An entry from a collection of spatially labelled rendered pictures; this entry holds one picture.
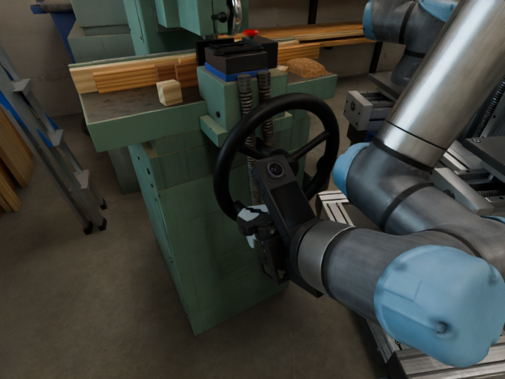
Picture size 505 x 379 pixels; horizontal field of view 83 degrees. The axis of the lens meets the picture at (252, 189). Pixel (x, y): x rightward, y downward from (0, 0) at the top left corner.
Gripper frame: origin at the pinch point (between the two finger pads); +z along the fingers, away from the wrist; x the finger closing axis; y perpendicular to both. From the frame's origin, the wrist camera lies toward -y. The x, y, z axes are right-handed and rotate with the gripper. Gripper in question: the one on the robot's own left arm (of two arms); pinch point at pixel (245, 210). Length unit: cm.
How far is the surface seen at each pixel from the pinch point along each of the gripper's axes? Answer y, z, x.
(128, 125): -19.4, 16.0, -12.7
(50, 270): 26, 114, -59
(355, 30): -82, 179, 229
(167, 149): -13.4, 19.4, -6.5
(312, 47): -32, 27, 44
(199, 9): -39.8, 17.6, 8.3
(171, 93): -23.7, 15.2, -3.1
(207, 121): -16.8, 13.7, 2.2
